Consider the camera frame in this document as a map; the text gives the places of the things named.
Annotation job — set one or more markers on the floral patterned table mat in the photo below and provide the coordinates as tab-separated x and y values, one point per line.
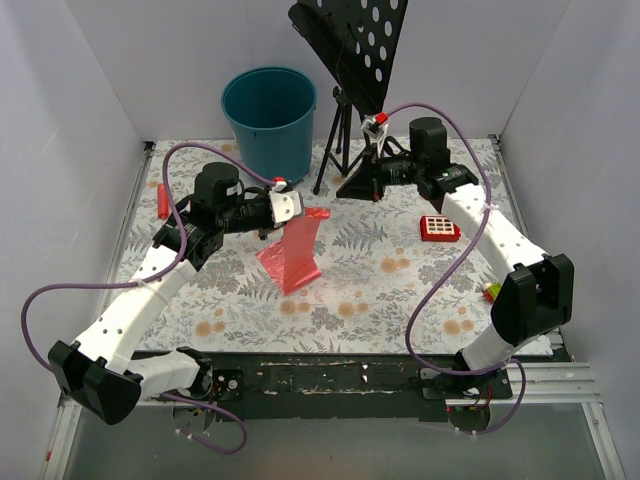
382	289

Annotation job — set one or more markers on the teal plastic trash bin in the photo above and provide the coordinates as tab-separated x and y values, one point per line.
271	113

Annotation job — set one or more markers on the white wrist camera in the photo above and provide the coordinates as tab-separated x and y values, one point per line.
285	206
375	128

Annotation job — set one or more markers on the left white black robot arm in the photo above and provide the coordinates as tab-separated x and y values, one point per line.
178	252

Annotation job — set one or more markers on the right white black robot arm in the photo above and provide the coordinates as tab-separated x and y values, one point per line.
536	294

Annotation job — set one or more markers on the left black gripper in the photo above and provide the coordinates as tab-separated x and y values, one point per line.
267	215

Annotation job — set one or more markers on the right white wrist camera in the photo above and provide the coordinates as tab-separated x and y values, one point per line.
375	128

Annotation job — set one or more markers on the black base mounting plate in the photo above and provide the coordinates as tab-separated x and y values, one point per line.
263	386

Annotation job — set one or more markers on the red toy calculator block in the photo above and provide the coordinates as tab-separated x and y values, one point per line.
437	228

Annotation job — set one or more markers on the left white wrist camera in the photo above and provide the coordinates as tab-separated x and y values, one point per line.
285	206

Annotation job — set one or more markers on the black perforated music stand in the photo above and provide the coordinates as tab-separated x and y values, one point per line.
356	41

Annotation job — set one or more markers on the red plastic trash bag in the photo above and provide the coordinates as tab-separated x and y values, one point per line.
290	261

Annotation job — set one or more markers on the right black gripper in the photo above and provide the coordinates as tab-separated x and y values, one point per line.
375	176

